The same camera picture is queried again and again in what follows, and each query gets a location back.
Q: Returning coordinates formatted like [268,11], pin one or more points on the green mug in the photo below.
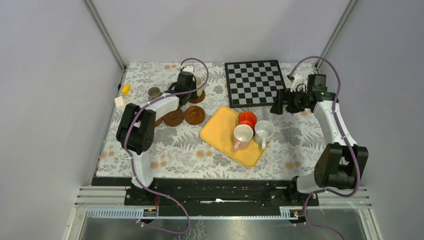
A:
[199,83]

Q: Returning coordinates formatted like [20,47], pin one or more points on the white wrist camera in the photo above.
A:
[188,68]
[298,82]

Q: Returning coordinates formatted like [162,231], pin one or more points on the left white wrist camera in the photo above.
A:
[188,68]

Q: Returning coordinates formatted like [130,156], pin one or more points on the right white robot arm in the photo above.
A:
[342,161]

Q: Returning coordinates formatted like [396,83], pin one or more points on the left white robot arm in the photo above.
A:
[137,125]

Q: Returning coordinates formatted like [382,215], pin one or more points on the yellow plastic tray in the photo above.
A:
[219,133]

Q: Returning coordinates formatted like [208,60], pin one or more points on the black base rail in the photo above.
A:
[216,197]

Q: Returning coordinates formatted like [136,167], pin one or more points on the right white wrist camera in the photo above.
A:
[298,82]

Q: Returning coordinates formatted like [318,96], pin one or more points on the brown wooden coaster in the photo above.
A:
[194,115]
[158,122]
[174,118]
[199,99]

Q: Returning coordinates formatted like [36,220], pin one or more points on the white mug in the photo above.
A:
[263,133]

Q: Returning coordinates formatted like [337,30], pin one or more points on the small grey cup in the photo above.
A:
[153,93]

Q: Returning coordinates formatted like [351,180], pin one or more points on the orange enamel mug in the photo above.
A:
[247,118]

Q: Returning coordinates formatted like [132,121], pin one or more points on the floral tablecloth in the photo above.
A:
[179,152]

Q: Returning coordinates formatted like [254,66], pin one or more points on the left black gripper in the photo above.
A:
[194,95]

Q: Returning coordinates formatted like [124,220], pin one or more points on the yellow block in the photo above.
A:
[126,89]

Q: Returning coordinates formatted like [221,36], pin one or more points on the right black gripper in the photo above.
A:
[277,108]

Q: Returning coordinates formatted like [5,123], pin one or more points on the pink mug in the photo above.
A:
[242,136]

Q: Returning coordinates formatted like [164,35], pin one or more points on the black white chessboard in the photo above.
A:
[253,83]

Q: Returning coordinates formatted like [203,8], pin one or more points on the cream white block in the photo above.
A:
[119,102]

